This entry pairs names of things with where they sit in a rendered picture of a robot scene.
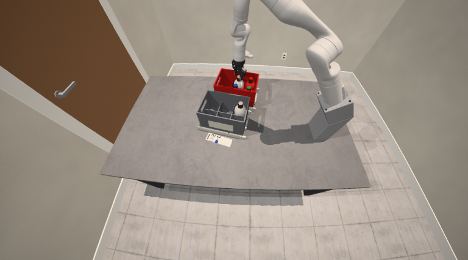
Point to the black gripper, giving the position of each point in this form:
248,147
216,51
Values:
239,68

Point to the grey divided crate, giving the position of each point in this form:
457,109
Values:
218,112

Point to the white paper pick list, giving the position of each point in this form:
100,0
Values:
219,139

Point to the cream bottle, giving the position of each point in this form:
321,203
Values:
240,83
240,109

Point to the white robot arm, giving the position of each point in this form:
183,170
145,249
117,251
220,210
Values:
320,54

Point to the red crate with dividers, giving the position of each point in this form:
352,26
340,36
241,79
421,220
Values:
227,78

